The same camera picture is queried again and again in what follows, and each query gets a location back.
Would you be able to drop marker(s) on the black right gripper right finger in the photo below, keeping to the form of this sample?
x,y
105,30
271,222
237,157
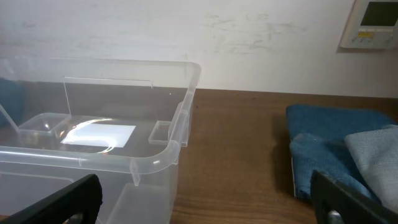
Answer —
x,y
335,202

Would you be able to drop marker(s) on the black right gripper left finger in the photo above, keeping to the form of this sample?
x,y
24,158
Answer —
x,y
78,202

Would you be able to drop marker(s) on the light blue jeans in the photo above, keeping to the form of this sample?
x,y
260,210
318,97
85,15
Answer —
x,y
375,156

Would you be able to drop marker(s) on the dark blue jeans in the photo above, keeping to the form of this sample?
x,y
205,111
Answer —
x,y
317,142

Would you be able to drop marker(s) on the clear plastic storage container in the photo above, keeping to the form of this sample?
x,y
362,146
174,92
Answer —
x,y
42,99

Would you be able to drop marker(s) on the white label in container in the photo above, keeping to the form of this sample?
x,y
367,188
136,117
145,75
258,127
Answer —
x,y
101,135

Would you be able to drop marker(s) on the white wall control panel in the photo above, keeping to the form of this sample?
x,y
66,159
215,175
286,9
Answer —
x,y
372,24

